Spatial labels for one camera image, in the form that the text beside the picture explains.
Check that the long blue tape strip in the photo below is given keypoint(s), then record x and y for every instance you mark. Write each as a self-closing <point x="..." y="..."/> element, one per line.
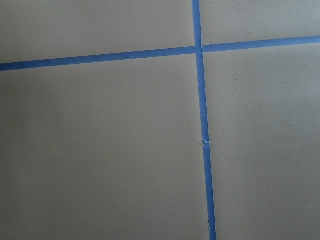
<point x="154" y="53"/>

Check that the crossing blue tape strip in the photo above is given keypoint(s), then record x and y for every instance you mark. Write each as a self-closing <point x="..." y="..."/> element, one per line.
<point x="204" y="119"/>

